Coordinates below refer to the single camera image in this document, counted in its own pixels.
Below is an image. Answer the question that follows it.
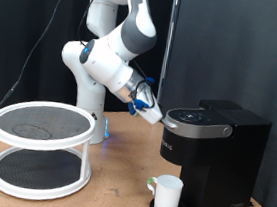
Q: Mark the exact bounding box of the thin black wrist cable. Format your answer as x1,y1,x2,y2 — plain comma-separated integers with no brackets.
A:
124,59,161,110

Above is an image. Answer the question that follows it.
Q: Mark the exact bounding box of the white two-tier turntable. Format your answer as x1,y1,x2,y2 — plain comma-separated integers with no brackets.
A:
0,96,100,207

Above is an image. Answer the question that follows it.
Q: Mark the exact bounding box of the long black hanging cable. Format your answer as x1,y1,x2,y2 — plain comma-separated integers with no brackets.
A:
0,0,75,139

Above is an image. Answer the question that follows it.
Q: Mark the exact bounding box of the grey metal frame pole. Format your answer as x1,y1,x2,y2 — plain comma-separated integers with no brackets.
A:
155,0,181,114

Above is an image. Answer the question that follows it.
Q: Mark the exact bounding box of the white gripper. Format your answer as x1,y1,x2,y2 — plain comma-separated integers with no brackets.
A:
132,82,167,126

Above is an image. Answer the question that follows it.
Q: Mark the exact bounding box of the white mug with green tape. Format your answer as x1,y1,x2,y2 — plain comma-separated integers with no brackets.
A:
144,172,185,207

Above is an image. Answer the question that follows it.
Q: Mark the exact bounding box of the grey backdrop curtain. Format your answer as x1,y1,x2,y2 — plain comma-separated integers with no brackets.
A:
148,0,277,207

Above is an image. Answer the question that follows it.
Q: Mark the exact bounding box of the black Keurig coffee machine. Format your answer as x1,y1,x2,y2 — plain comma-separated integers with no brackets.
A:
148,92,275,207

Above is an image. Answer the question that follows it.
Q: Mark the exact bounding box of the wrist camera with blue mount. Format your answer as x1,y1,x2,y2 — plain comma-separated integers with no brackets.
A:
126,97,148,118

